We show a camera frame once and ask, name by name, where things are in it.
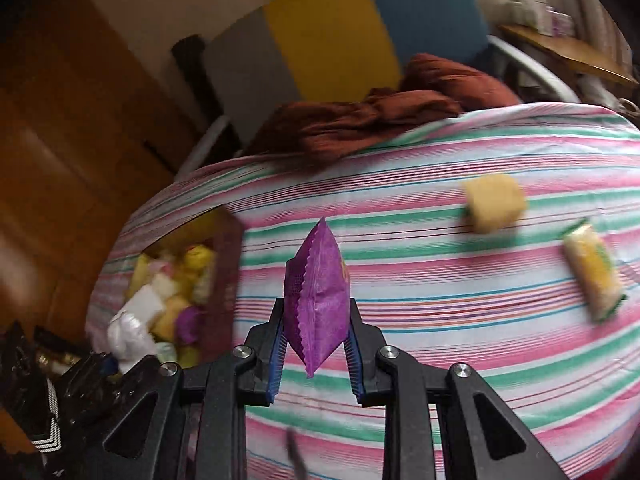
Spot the white plastic bag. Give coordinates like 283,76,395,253
106,310,160,373

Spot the wooden wardrobe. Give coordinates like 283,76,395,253
0,0,201,341

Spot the black glossy bag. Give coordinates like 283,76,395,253
0,322,63,480

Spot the tall white carton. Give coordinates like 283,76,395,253
515,0,548,28

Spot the patterned curtain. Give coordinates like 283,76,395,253
570,0,636,76

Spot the purple tissue box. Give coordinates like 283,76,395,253
550,7,576,36

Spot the wooden side desk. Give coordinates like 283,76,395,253
500,22,640,88

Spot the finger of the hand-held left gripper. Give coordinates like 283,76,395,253
97,351,123,378

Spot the striped tablecloth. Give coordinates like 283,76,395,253
85,102,640,480

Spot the gold tin box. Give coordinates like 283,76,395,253
120,204,246,366

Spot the yellow sponge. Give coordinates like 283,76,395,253
460,175,528,235

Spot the grey yellow blue chair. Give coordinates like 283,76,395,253
175,0,581,181

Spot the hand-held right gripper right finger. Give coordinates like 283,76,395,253
345,297,568,480

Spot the yellow snack packet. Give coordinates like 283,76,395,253
561,217,628,323

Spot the purple snack packet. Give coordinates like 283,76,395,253
177,307,203,343
282,216,352,378

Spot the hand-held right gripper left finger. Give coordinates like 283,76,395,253
102,297,288,480

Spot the brown cloth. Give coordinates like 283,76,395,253
247,53,521,173

